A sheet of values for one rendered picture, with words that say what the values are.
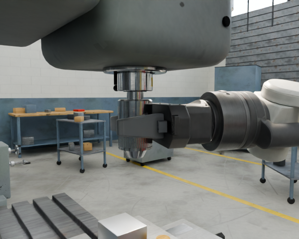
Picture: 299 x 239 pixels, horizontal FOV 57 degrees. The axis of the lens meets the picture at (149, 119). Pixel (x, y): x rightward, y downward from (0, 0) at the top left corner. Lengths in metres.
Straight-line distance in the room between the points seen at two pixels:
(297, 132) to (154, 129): 0.20
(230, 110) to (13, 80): 6.66
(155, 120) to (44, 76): 6.78
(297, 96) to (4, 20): 0.37
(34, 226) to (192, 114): 0.58
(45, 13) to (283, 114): 0.34
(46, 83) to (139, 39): 6.85
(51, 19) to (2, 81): 6.64
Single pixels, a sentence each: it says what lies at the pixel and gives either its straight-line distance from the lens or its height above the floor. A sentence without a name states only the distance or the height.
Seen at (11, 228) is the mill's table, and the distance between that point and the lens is 0.84.
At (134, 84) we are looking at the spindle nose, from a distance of 0.35.
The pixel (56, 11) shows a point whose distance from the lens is 0.24.
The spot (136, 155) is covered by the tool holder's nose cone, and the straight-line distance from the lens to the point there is 0.37.
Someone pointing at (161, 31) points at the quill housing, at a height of 1.34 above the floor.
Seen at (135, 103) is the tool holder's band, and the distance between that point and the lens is 0.35.
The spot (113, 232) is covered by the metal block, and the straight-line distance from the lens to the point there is 0.43.
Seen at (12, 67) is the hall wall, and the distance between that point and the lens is 6.95.
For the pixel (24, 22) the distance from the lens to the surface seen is 0.29.
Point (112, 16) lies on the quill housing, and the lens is 0.26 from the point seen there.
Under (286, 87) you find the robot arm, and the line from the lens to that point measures 0.45.
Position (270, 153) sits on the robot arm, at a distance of 0.48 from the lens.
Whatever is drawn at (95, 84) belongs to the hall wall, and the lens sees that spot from 7.56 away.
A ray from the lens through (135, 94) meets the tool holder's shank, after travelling 0.36.
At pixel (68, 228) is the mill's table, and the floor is 0.93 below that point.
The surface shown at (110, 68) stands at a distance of 0.35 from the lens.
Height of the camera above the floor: 1.28
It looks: 5 degrees down
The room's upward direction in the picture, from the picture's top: straight up
